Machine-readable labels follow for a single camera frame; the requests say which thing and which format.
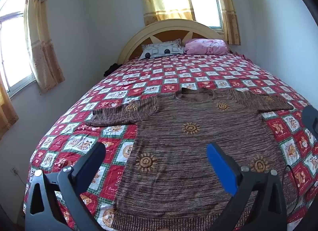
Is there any cream arched bed headboard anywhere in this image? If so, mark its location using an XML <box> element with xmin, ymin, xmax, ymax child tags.
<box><xmin>117</xmin><ymin>19</ymin><xmax>230</xmax><ymax>65</ymax></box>

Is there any brown knitted sweater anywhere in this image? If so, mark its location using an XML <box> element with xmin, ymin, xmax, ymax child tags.
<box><xmin>86</xmin><ymin>87</ymin><xmax>299</xmax><ymax>231</ymax></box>

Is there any white pillow with black spots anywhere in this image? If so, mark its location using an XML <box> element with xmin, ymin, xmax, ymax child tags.
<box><xmin>138</xmin><ymin>38</ymin><xmax>185</xmax><ymax>60</ymax></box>

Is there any dark cloth beside bed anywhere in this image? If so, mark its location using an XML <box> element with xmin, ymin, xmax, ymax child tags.
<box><xmin>104</xmin><ymin>63</ymin><xmax>123</xmax><ymax>78</ymax></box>

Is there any side window with metal frame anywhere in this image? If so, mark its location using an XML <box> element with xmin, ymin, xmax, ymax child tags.
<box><xmin>0</xmin><ymin>0</ymin><xmax>37</xmax><ymax>100</ymax></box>

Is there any red checkered printed blanket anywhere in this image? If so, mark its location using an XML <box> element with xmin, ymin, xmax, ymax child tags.
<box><xmin>22</xmin><ymin>52</ymin><xmax>318</xmax><ymax>231</ymax></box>

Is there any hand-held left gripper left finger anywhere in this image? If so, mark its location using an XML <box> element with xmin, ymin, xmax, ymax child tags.
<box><xmin>23</xmin><ymin>142</ymin><xmax>107</xmax><ymax>231</ymax></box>

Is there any black cable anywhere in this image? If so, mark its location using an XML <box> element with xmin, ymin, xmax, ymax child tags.
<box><xmin>282</xmin><ymin>164</ymin><xmax>302</xmax><ymax>219</ymax></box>

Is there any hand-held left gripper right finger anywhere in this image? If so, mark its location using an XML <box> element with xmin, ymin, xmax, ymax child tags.
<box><xmin>207</xmin><ymin>142</ymin><xmax>289</xmax><ymax>231</ymax></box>

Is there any pink pillow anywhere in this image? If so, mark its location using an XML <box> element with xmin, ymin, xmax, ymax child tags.
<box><xmin>185</xmin><ymin>38</ymin><xmax>229</xmax><ymax>55</ymax></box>

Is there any window behind the headboard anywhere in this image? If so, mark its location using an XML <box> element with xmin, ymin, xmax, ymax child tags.
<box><xmin>186</xmin><ymin>0</ymin><xmax>224</xmax><ymax>33</ymax></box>

